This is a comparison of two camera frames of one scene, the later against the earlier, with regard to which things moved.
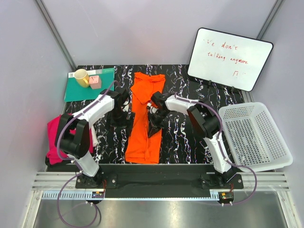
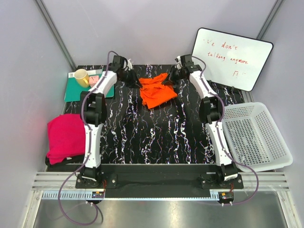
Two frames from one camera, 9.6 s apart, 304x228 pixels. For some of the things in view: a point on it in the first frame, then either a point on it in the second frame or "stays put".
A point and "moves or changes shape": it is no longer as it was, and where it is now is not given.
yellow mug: (82, 77) stays put
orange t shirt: (141, 148) moves or changes shape
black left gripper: (123, 123) → (134, 82)
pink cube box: (95, 81) stays put
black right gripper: (155, 126) → (171, 77)
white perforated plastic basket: (252, 138) stays put
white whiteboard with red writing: (229, 60) stays put
